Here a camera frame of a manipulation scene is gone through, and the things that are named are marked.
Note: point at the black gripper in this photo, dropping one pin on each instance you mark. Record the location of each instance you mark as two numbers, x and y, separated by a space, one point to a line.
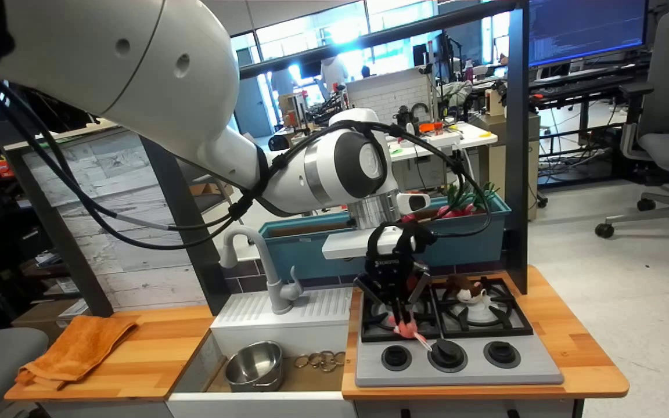
392 278

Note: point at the orange towel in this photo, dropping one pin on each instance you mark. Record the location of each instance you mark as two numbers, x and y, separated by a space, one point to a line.
82 348

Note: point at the pink plush doll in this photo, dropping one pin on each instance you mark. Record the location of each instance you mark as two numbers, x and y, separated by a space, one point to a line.
405 330

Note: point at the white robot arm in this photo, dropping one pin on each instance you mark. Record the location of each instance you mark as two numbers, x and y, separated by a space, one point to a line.
83 54

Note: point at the silver metal pot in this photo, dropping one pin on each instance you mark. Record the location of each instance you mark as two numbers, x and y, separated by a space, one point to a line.
255 367

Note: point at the left stove knob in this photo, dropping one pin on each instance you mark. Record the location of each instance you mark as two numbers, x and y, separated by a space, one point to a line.
396 359

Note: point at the stove knob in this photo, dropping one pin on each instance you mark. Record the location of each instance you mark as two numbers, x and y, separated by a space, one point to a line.
447 356
501 354
396 359

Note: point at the middle stove knob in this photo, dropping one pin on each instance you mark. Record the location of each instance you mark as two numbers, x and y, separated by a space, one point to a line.
447 356

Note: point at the brown white plush doll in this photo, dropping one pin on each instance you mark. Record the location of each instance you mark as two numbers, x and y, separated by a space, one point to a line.
464 293

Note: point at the grey toy stove top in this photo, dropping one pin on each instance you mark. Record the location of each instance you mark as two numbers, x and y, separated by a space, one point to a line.
494 316

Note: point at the white toy sink basin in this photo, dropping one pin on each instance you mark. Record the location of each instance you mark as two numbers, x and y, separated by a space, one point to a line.
311 343

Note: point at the right teal planter bin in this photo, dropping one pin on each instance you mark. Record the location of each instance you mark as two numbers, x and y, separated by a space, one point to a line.
468 237

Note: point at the teal planter bin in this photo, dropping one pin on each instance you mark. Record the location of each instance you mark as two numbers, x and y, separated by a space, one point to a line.
468 237
295 246

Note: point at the right stove knob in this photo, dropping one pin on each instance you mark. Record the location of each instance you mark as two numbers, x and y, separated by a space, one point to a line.
501 354

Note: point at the grey toy faucet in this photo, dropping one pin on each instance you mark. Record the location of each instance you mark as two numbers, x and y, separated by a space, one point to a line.
281 293

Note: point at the left teal planter bin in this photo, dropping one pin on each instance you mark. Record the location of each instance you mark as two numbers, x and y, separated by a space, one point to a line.
295 246

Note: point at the white cluttered work table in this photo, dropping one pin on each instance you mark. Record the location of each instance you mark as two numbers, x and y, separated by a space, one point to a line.
453 139

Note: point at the blue computer monitor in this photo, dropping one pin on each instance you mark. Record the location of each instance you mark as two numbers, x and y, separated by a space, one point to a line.
578 29

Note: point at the metal ring set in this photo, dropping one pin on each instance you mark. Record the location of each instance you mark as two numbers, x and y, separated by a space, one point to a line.
326 361

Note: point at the black metal frame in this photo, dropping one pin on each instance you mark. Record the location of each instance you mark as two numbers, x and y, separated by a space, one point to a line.
515 154

